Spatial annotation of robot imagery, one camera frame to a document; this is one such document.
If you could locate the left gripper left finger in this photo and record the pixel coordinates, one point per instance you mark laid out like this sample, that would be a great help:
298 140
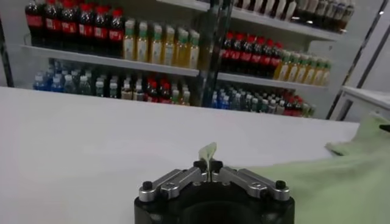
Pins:
176 182

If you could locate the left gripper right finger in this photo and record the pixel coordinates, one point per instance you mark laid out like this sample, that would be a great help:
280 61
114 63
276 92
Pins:
250 182

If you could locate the green polo shirt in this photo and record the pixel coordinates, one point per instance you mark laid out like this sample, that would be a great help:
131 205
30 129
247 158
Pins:
320 194

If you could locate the dark drink bottle white cap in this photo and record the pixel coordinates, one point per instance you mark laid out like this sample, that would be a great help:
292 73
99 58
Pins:
255 106
280 108
114 90
264 106
100 89
126 92
271 107
139 93

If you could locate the clear green water bottle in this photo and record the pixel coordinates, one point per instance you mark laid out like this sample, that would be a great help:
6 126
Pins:
69 86
237 104
247 105
85 87

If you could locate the blue water bottle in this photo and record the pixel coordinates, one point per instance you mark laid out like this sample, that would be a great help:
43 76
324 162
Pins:
39 82
215 102
56 85
225 103

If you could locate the small cola bottle red cap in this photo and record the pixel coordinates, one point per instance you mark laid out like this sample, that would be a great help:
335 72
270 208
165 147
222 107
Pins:
152 92
289 108
165 95
298 109

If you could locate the drinks display cabinet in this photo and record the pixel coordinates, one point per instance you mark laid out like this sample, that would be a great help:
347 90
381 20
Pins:
259 80
106 61

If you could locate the yellow juice bottle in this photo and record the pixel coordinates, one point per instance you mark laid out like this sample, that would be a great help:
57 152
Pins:
169 51
129 45
318 75
142 47
194 55
301 72
182 53
326 77
310 74
156 49
281 68
292 70

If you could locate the white side table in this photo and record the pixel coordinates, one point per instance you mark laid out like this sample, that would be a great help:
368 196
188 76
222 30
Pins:
365 95

